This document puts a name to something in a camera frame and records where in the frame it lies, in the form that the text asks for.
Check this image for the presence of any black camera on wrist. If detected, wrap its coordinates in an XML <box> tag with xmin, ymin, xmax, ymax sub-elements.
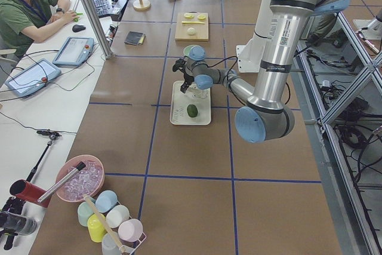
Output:
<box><xmin>172</xmin><ymin>58</ymin><xmax>186</xmax><ymax>73</ymax></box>

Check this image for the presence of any pink bowl of ice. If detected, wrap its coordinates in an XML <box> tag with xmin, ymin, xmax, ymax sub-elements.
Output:
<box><xmin>56</xmin><ymin>155</ymin><xmax>105</xmax><ymax>202</ymax></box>

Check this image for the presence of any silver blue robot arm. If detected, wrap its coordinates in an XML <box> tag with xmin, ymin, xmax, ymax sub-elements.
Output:
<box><xmin>172</xmin><ymin>0</ymin><xmax>350</xmax><ymax>143</ymax></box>

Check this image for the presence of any blue cup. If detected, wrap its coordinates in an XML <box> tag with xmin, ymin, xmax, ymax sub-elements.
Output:
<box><xmin>95</xmin><ymin>190</ymin><xmax>118</xmax><ymax>213</ymax></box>

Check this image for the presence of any pink cup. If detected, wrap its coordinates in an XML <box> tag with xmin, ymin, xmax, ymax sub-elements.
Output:
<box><xmin>118</xmin><ymin>219</ymin><xmax>143</xmax><ymax>242</ymax></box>

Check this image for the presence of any white cup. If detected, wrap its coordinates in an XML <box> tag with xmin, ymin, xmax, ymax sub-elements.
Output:
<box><xmin>106</xmin><ymin>205</ymin><xmax>130</xmax><ymax>228</ymax></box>

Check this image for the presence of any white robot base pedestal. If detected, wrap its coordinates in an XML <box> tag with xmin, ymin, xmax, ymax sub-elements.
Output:
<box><xmin>236</xmin><ymin>0</ymin><xmax>273</xmax><ymax>73</ymax></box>

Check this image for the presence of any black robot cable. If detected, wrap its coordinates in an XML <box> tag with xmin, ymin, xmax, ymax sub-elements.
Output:
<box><xmin>205</xmin><ymin>55</ymin><xmax>291</xmax><ymax>105</ymax></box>

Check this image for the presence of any blue teach pendant tablet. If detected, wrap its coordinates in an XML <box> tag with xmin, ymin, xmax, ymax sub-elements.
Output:
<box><xmin>5</xmin><ymin>59</ymin><xmax>61</xmax><ymax>97</ymax></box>
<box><xmin>53</xmin><ymin>36</ymin><xmax>94</xmax><ymax>67</ymax></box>

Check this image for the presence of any yellow sponge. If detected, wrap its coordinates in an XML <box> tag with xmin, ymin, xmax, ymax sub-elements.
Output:
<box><xmin>138</xmin><ymin>34</ymin><xmax>146</xmax><ymax>45</ymax></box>

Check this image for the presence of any man in green shirt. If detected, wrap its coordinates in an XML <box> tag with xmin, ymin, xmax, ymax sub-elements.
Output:
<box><xmin>1</xmin><ymin>0</ymin><xmax>78</xmax><ymax>58</ymax></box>

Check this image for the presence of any grey cup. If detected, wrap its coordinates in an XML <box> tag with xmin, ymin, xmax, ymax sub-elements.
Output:
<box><xmin>101</xmin><ymin>234</ymin><xmax>121</xmax><ymax>255</ymax></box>

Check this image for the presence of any wooden cutting board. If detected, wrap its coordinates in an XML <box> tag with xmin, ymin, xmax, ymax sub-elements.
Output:
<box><xmin>175</xmin><ymin>12</ymin><xmax>210</xmax><ymax>41</ymax></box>

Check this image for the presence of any black keyboard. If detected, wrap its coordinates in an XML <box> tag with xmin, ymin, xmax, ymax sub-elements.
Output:
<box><xmin>92</xmin><ymin>0</ymin><xmax>113</xmax><ymax>18</ymax></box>

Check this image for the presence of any green cup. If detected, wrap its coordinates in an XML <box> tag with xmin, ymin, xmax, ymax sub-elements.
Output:
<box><xmin>77</xmin><ymin>201</ymin><xmax>94</xmax><ymax>227</ymax></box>

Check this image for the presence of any white steamed bun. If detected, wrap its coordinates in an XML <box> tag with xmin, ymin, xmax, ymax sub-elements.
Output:
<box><xmin>187</xmin><ymin>27</ymin><xmax>196</xmax><ymax>35</ymax></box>

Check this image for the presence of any wooden rack handle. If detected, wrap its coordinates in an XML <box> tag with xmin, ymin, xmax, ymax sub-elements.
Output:
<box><xmin>84</xmin><ymin>195</ymin><xmax>128</xmax><ymax>254</ymax></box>

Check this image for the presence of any black selfie stick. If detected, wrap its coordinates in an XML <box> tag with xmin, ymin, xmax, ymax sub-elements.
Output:
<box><xmin>26</xmin><ymin>130</ymin><xmax>61</xmax><ymax>182</ymax></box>

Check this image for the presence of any aluminium frame post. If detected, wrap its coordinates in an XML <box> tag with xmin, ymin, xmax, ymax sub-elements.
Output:
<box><xmin>81</xmin><ymin>0</ymin><xmax>113</xmax><ymax>59</ymax></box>

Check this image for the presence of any light green bowl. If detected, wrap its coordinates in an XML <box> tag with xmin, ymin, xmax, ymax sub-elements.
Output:
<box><xmin>183</xmin><ymin>45</ymin><xmax>194</xmax><ymax>57</ymax></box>

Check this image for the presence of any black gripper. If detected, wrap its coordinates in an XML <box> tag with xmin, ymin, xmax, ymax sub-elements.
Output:
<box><xmin>180</xmin><ymin>72</ymin><xmax>194</xmax><ymax>93</ymax></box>

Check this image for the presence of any red handled metal scoop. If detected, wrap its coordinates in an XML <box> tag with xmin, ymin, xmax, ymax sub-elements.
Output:
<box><xmin>9</xmin><ymin>161</ymin><xmax>87</xmax><ymax>208</ymax></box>

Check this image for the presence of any white bear tray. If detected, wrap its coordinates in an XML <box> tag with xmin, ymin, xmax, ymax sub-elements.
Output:
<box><xmin>170</xmin><ymin>81</ymin><xmax>211</xmax><ymax>125</ymax></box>

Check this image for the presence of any yellow cup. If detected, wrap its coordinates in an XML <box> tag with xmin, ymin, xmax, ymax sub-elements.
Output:
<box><xmin>87</xmin><ymin>214</ymin><xmax>107</xmax><ymax>243</ymax></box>

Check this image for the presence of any black computer mouse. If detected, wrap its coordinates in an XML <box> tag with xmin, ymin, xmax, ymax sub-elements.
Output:
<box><xmin>72</xmin><ymin>24</ymin><xmax>86</xmax><ymax>33</ymax></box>

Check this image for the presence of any black tripod camera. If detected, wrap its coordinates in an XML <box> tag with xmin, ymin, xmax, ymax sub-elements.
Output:
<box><xmin>1</xmin><ymin>196</ymin><xmax>38</xmax><ymax>250</ymax></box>

